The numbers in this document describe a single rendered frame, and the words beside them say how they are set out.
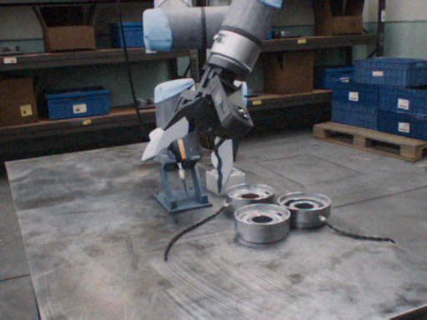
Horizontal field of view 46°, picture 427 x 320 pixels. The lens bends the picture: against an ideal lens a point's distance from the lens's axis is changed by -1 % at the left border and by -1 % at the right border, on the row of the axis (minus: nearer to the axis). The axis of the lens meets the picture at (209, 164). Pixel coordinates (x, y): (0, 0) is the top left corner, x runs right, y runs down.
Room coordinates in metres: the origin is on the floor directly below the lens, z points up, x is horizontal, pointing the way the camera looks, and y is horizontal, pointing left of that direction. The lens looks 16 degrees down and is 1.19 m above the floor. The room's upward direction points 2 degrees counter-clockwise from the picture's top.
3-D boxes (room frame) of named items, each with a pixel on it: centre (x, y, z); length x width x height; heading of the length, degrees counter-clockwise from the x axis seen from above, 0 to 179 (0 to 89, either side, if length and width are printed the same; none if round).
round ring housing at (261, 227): (0.89, -0.10, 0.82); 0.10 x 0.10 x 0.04
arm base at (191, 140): (1.49, 0.09, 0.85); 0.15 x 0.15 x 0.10
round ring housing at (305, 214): (0.95, -0.19, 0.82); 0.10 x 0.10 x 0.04
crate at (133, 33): (4.69, 0.55, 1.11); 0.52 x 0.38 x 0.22; 114
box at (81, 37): (4.41, 1.15, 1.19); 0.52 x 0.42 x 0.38; 114
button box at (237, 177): (1.16, -0.04, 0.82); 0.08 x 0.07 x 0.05; 24
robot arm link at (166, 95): (1.49, 0.09, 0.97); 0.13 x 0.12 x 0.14; 94
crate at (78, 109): (4.43, 1.14, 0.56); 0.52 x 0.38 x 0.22; 111
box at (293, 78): (5.29, -0.85, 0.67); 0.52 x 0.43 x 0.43; 114
